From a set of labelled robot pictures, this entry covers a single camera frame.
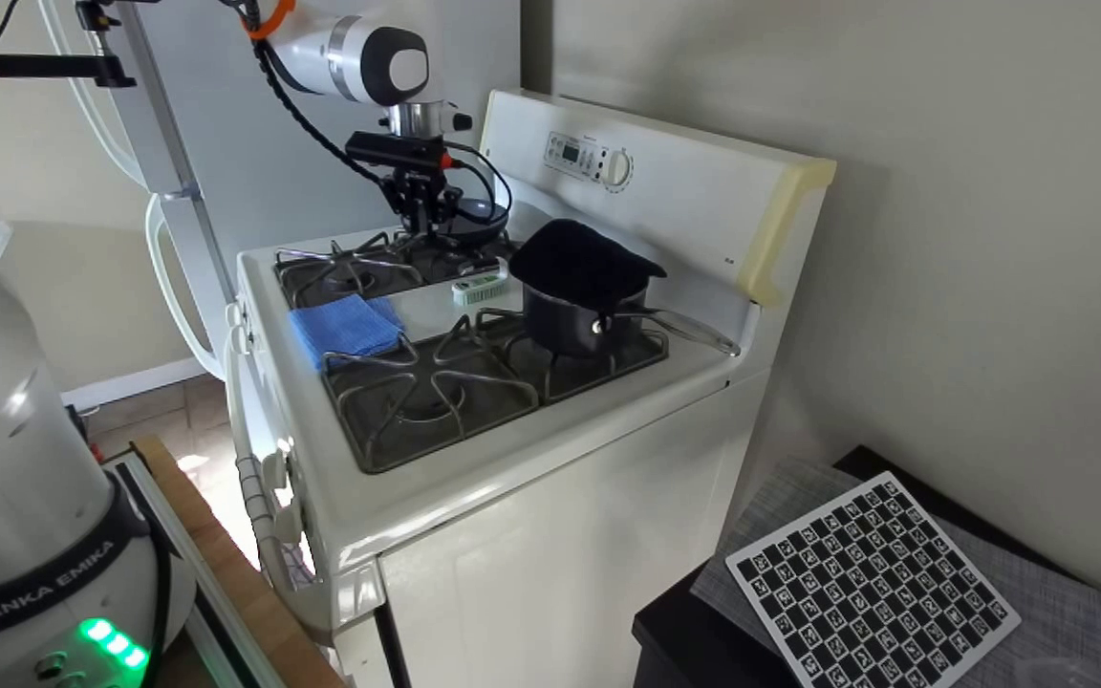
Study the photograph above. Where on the grey blue frying pan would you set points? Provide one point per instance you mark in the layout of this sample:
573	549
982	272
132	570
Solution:
476	236

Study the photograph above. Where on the black stove grate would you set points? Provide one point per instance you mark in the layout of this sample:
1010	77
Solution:
439	383
321	272

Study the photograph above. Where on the dark metal pot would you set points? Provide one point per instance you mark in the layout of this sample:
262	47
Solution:
562	329

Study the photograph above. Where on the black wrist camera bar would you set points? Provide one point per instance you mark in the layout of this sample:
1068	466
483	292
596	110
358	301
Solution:
397	146

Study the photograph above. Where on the black side table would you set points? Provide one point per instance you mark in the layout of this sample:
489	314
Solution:
678	650

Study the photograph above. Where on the robot stand with wooden edge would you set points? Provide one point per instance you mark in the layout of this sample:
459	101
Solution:
239	575

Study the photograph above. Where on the blue towel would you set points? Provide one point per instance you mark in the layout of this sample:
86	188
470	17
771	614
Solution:
344	329

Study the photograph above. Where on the white striped kitchen towel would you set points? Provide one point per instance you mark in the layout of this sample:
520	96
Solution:
271	522

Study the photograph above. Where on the white gas stove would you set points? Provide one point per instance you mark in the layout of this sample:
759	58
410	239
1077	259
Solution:
553	536

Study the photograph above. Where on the black rod with orange tape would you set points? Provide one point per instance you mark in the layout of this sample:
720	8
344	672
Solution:
41	62

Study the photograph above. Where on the black white checker calibration board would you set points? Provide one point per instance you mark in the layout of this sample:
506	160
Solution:
1086	624

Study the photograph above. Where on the black white calibration checkerboard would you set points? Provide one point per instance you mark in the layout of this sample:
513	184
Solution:
869	585

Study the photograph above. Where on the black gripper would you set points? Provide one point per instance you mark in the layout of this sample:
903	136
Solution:
420	180

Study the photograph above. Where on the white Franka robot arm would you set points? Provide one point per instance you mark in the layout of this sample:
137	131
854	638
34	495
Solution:
15	421

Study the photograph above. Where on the pale grey refrigerator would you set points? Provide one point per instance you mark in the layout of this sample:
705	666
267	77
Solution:
476	50

